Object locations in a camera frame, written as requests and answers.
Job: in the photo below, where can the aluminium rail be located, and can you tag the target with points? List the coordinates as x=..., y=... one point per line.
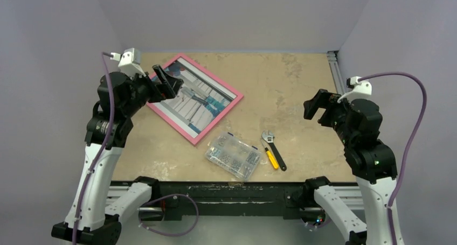
x=339, y=81
x=228, y=197

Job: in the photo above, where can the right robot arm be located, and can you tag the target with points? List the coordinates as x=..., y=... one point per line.
x=372, y=162

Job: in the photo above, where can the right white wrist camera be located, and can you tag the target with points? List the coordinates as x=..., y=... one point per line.
x=359, y=89

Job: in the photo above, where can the clear screw organizer box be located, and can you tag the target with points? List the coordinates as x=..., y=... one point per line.
x=233, y=155

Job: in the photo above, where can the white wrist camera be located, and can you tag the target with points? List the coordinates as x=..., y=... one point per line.
x=359, y=89
x=129, y=62

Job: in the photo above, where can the adjustable wrench black handle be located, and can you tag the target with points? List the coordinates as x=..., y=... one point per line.
x=268, y=136

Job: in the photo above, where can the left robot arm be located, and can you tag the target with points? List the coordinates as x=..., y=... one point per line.
x=121, y=96

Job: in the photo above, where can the yellow handled screwdriver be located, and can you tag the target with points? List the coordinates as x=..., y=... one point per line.
x=270, y=156

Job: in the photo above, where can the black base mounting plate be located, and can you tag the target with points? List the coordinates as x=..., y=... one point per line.
x=228, y=198

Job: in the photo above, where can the pink picture frame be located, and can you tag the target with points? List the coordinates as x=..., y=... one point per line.
x=201, y=102

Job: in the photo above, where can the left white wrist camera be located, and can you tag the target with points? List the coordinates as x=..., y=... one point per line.
x=129, y=62

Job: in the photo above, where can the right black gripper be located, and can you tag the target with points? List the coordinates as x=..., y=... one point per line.
x=329, y=110

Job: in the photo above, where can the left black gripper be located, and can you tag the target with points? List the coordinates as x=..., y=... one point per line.
x=171, y=84

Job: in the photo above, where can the aluminium rail front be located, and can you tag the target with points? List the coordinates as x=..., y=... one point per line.
x=228, y=197

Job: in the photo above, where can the aluminium rail right side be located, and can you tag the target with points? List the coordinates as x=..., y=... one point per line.
x=339, y=81

